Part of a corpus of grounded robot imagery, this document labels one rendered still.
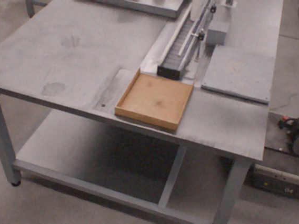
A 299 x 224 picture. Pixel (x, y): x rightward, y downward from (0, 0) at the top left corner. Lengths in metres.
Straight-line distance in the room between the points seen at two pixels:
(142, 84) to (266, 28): 0.89
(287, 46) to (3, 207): 2.86
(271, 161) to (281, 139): 0.18
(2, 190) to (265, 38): 1.74
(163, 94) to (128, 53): 0.35
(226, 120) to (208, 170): 0.93
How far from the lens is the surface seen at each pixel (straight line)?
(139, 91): 1.57
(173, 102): 1.53
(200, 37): 1.74
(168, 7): 2.15
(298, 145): 2.23
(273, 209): 2.34
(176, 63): 1.68
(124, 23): 2.06
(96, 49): 1.84
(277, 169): 2.21
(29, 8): 3.86
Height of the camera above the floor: 1.84
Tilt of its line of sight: 43 degrees down
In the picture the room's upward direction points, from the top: 4 degrees clockwise
